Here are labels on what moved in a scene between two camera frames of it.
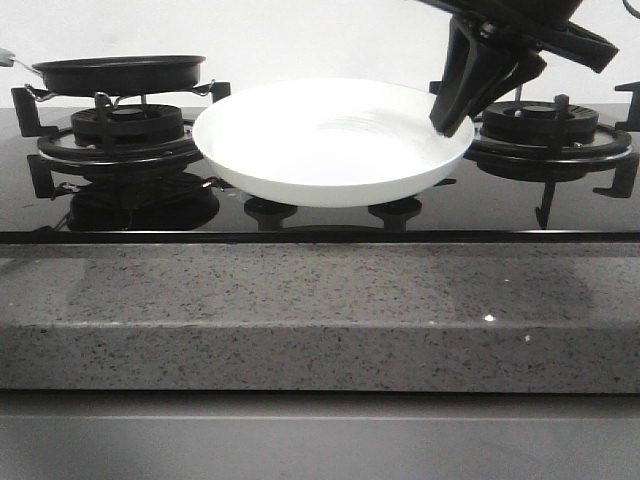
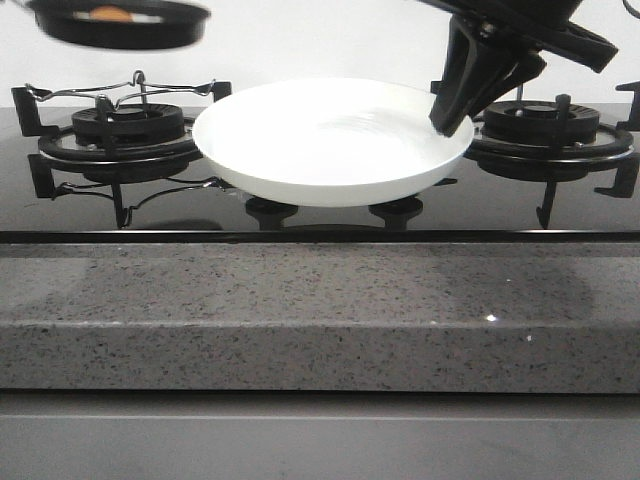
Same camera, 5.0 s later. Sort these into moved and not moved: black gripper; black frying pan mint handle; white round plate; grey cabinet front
Moved: black frying pan mint handle
Not moved: black gripper; grey cabinet front; white round plate
